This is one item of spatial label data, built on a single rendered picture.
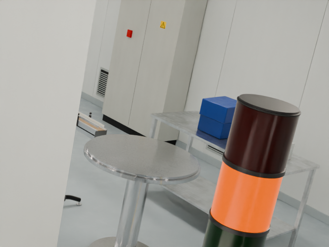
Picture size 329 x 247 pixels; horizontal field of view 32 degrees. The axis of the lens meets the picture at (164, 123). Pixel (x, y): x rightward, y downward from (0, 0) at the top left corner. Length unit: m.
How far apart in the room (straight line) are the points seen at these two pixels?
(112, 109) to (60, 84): 6.16
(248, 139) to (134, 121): 7.46
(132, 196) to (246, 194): 4.17
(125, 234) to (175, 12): 3.46
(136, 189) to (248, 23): 3.20
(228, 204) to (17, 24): 1.55
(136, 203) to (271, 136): 4.21
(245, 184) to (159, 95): 7.07
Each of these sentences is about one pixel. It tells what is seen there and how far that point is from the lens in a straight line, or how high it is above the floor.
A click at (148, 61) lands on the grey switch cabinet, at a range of 7.66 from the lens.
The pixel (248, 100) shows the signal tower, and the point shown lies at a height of 2.35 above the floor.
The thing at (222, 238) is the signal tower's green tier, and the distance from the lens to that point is 0.46.
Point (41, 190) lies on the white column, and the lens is 2.22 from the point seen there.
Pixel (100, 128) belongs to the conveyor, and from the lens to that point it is 4.99.
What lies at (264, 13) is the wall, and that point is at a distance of 6.99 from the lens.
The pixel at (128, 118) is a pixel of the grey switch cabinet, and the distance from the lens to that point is 7.98.
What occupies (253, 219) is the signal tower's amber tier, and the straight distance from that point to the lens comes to 0.45.
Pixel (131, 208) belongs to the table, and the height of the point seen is 0.49.
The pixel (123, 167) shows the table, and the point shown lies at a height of 0.93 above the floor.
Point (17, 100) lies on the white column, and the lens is 2.02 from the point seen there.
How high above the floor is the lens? 2.44
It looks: 16 degrees down
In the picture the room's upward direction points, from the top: 12 degrees clockwise
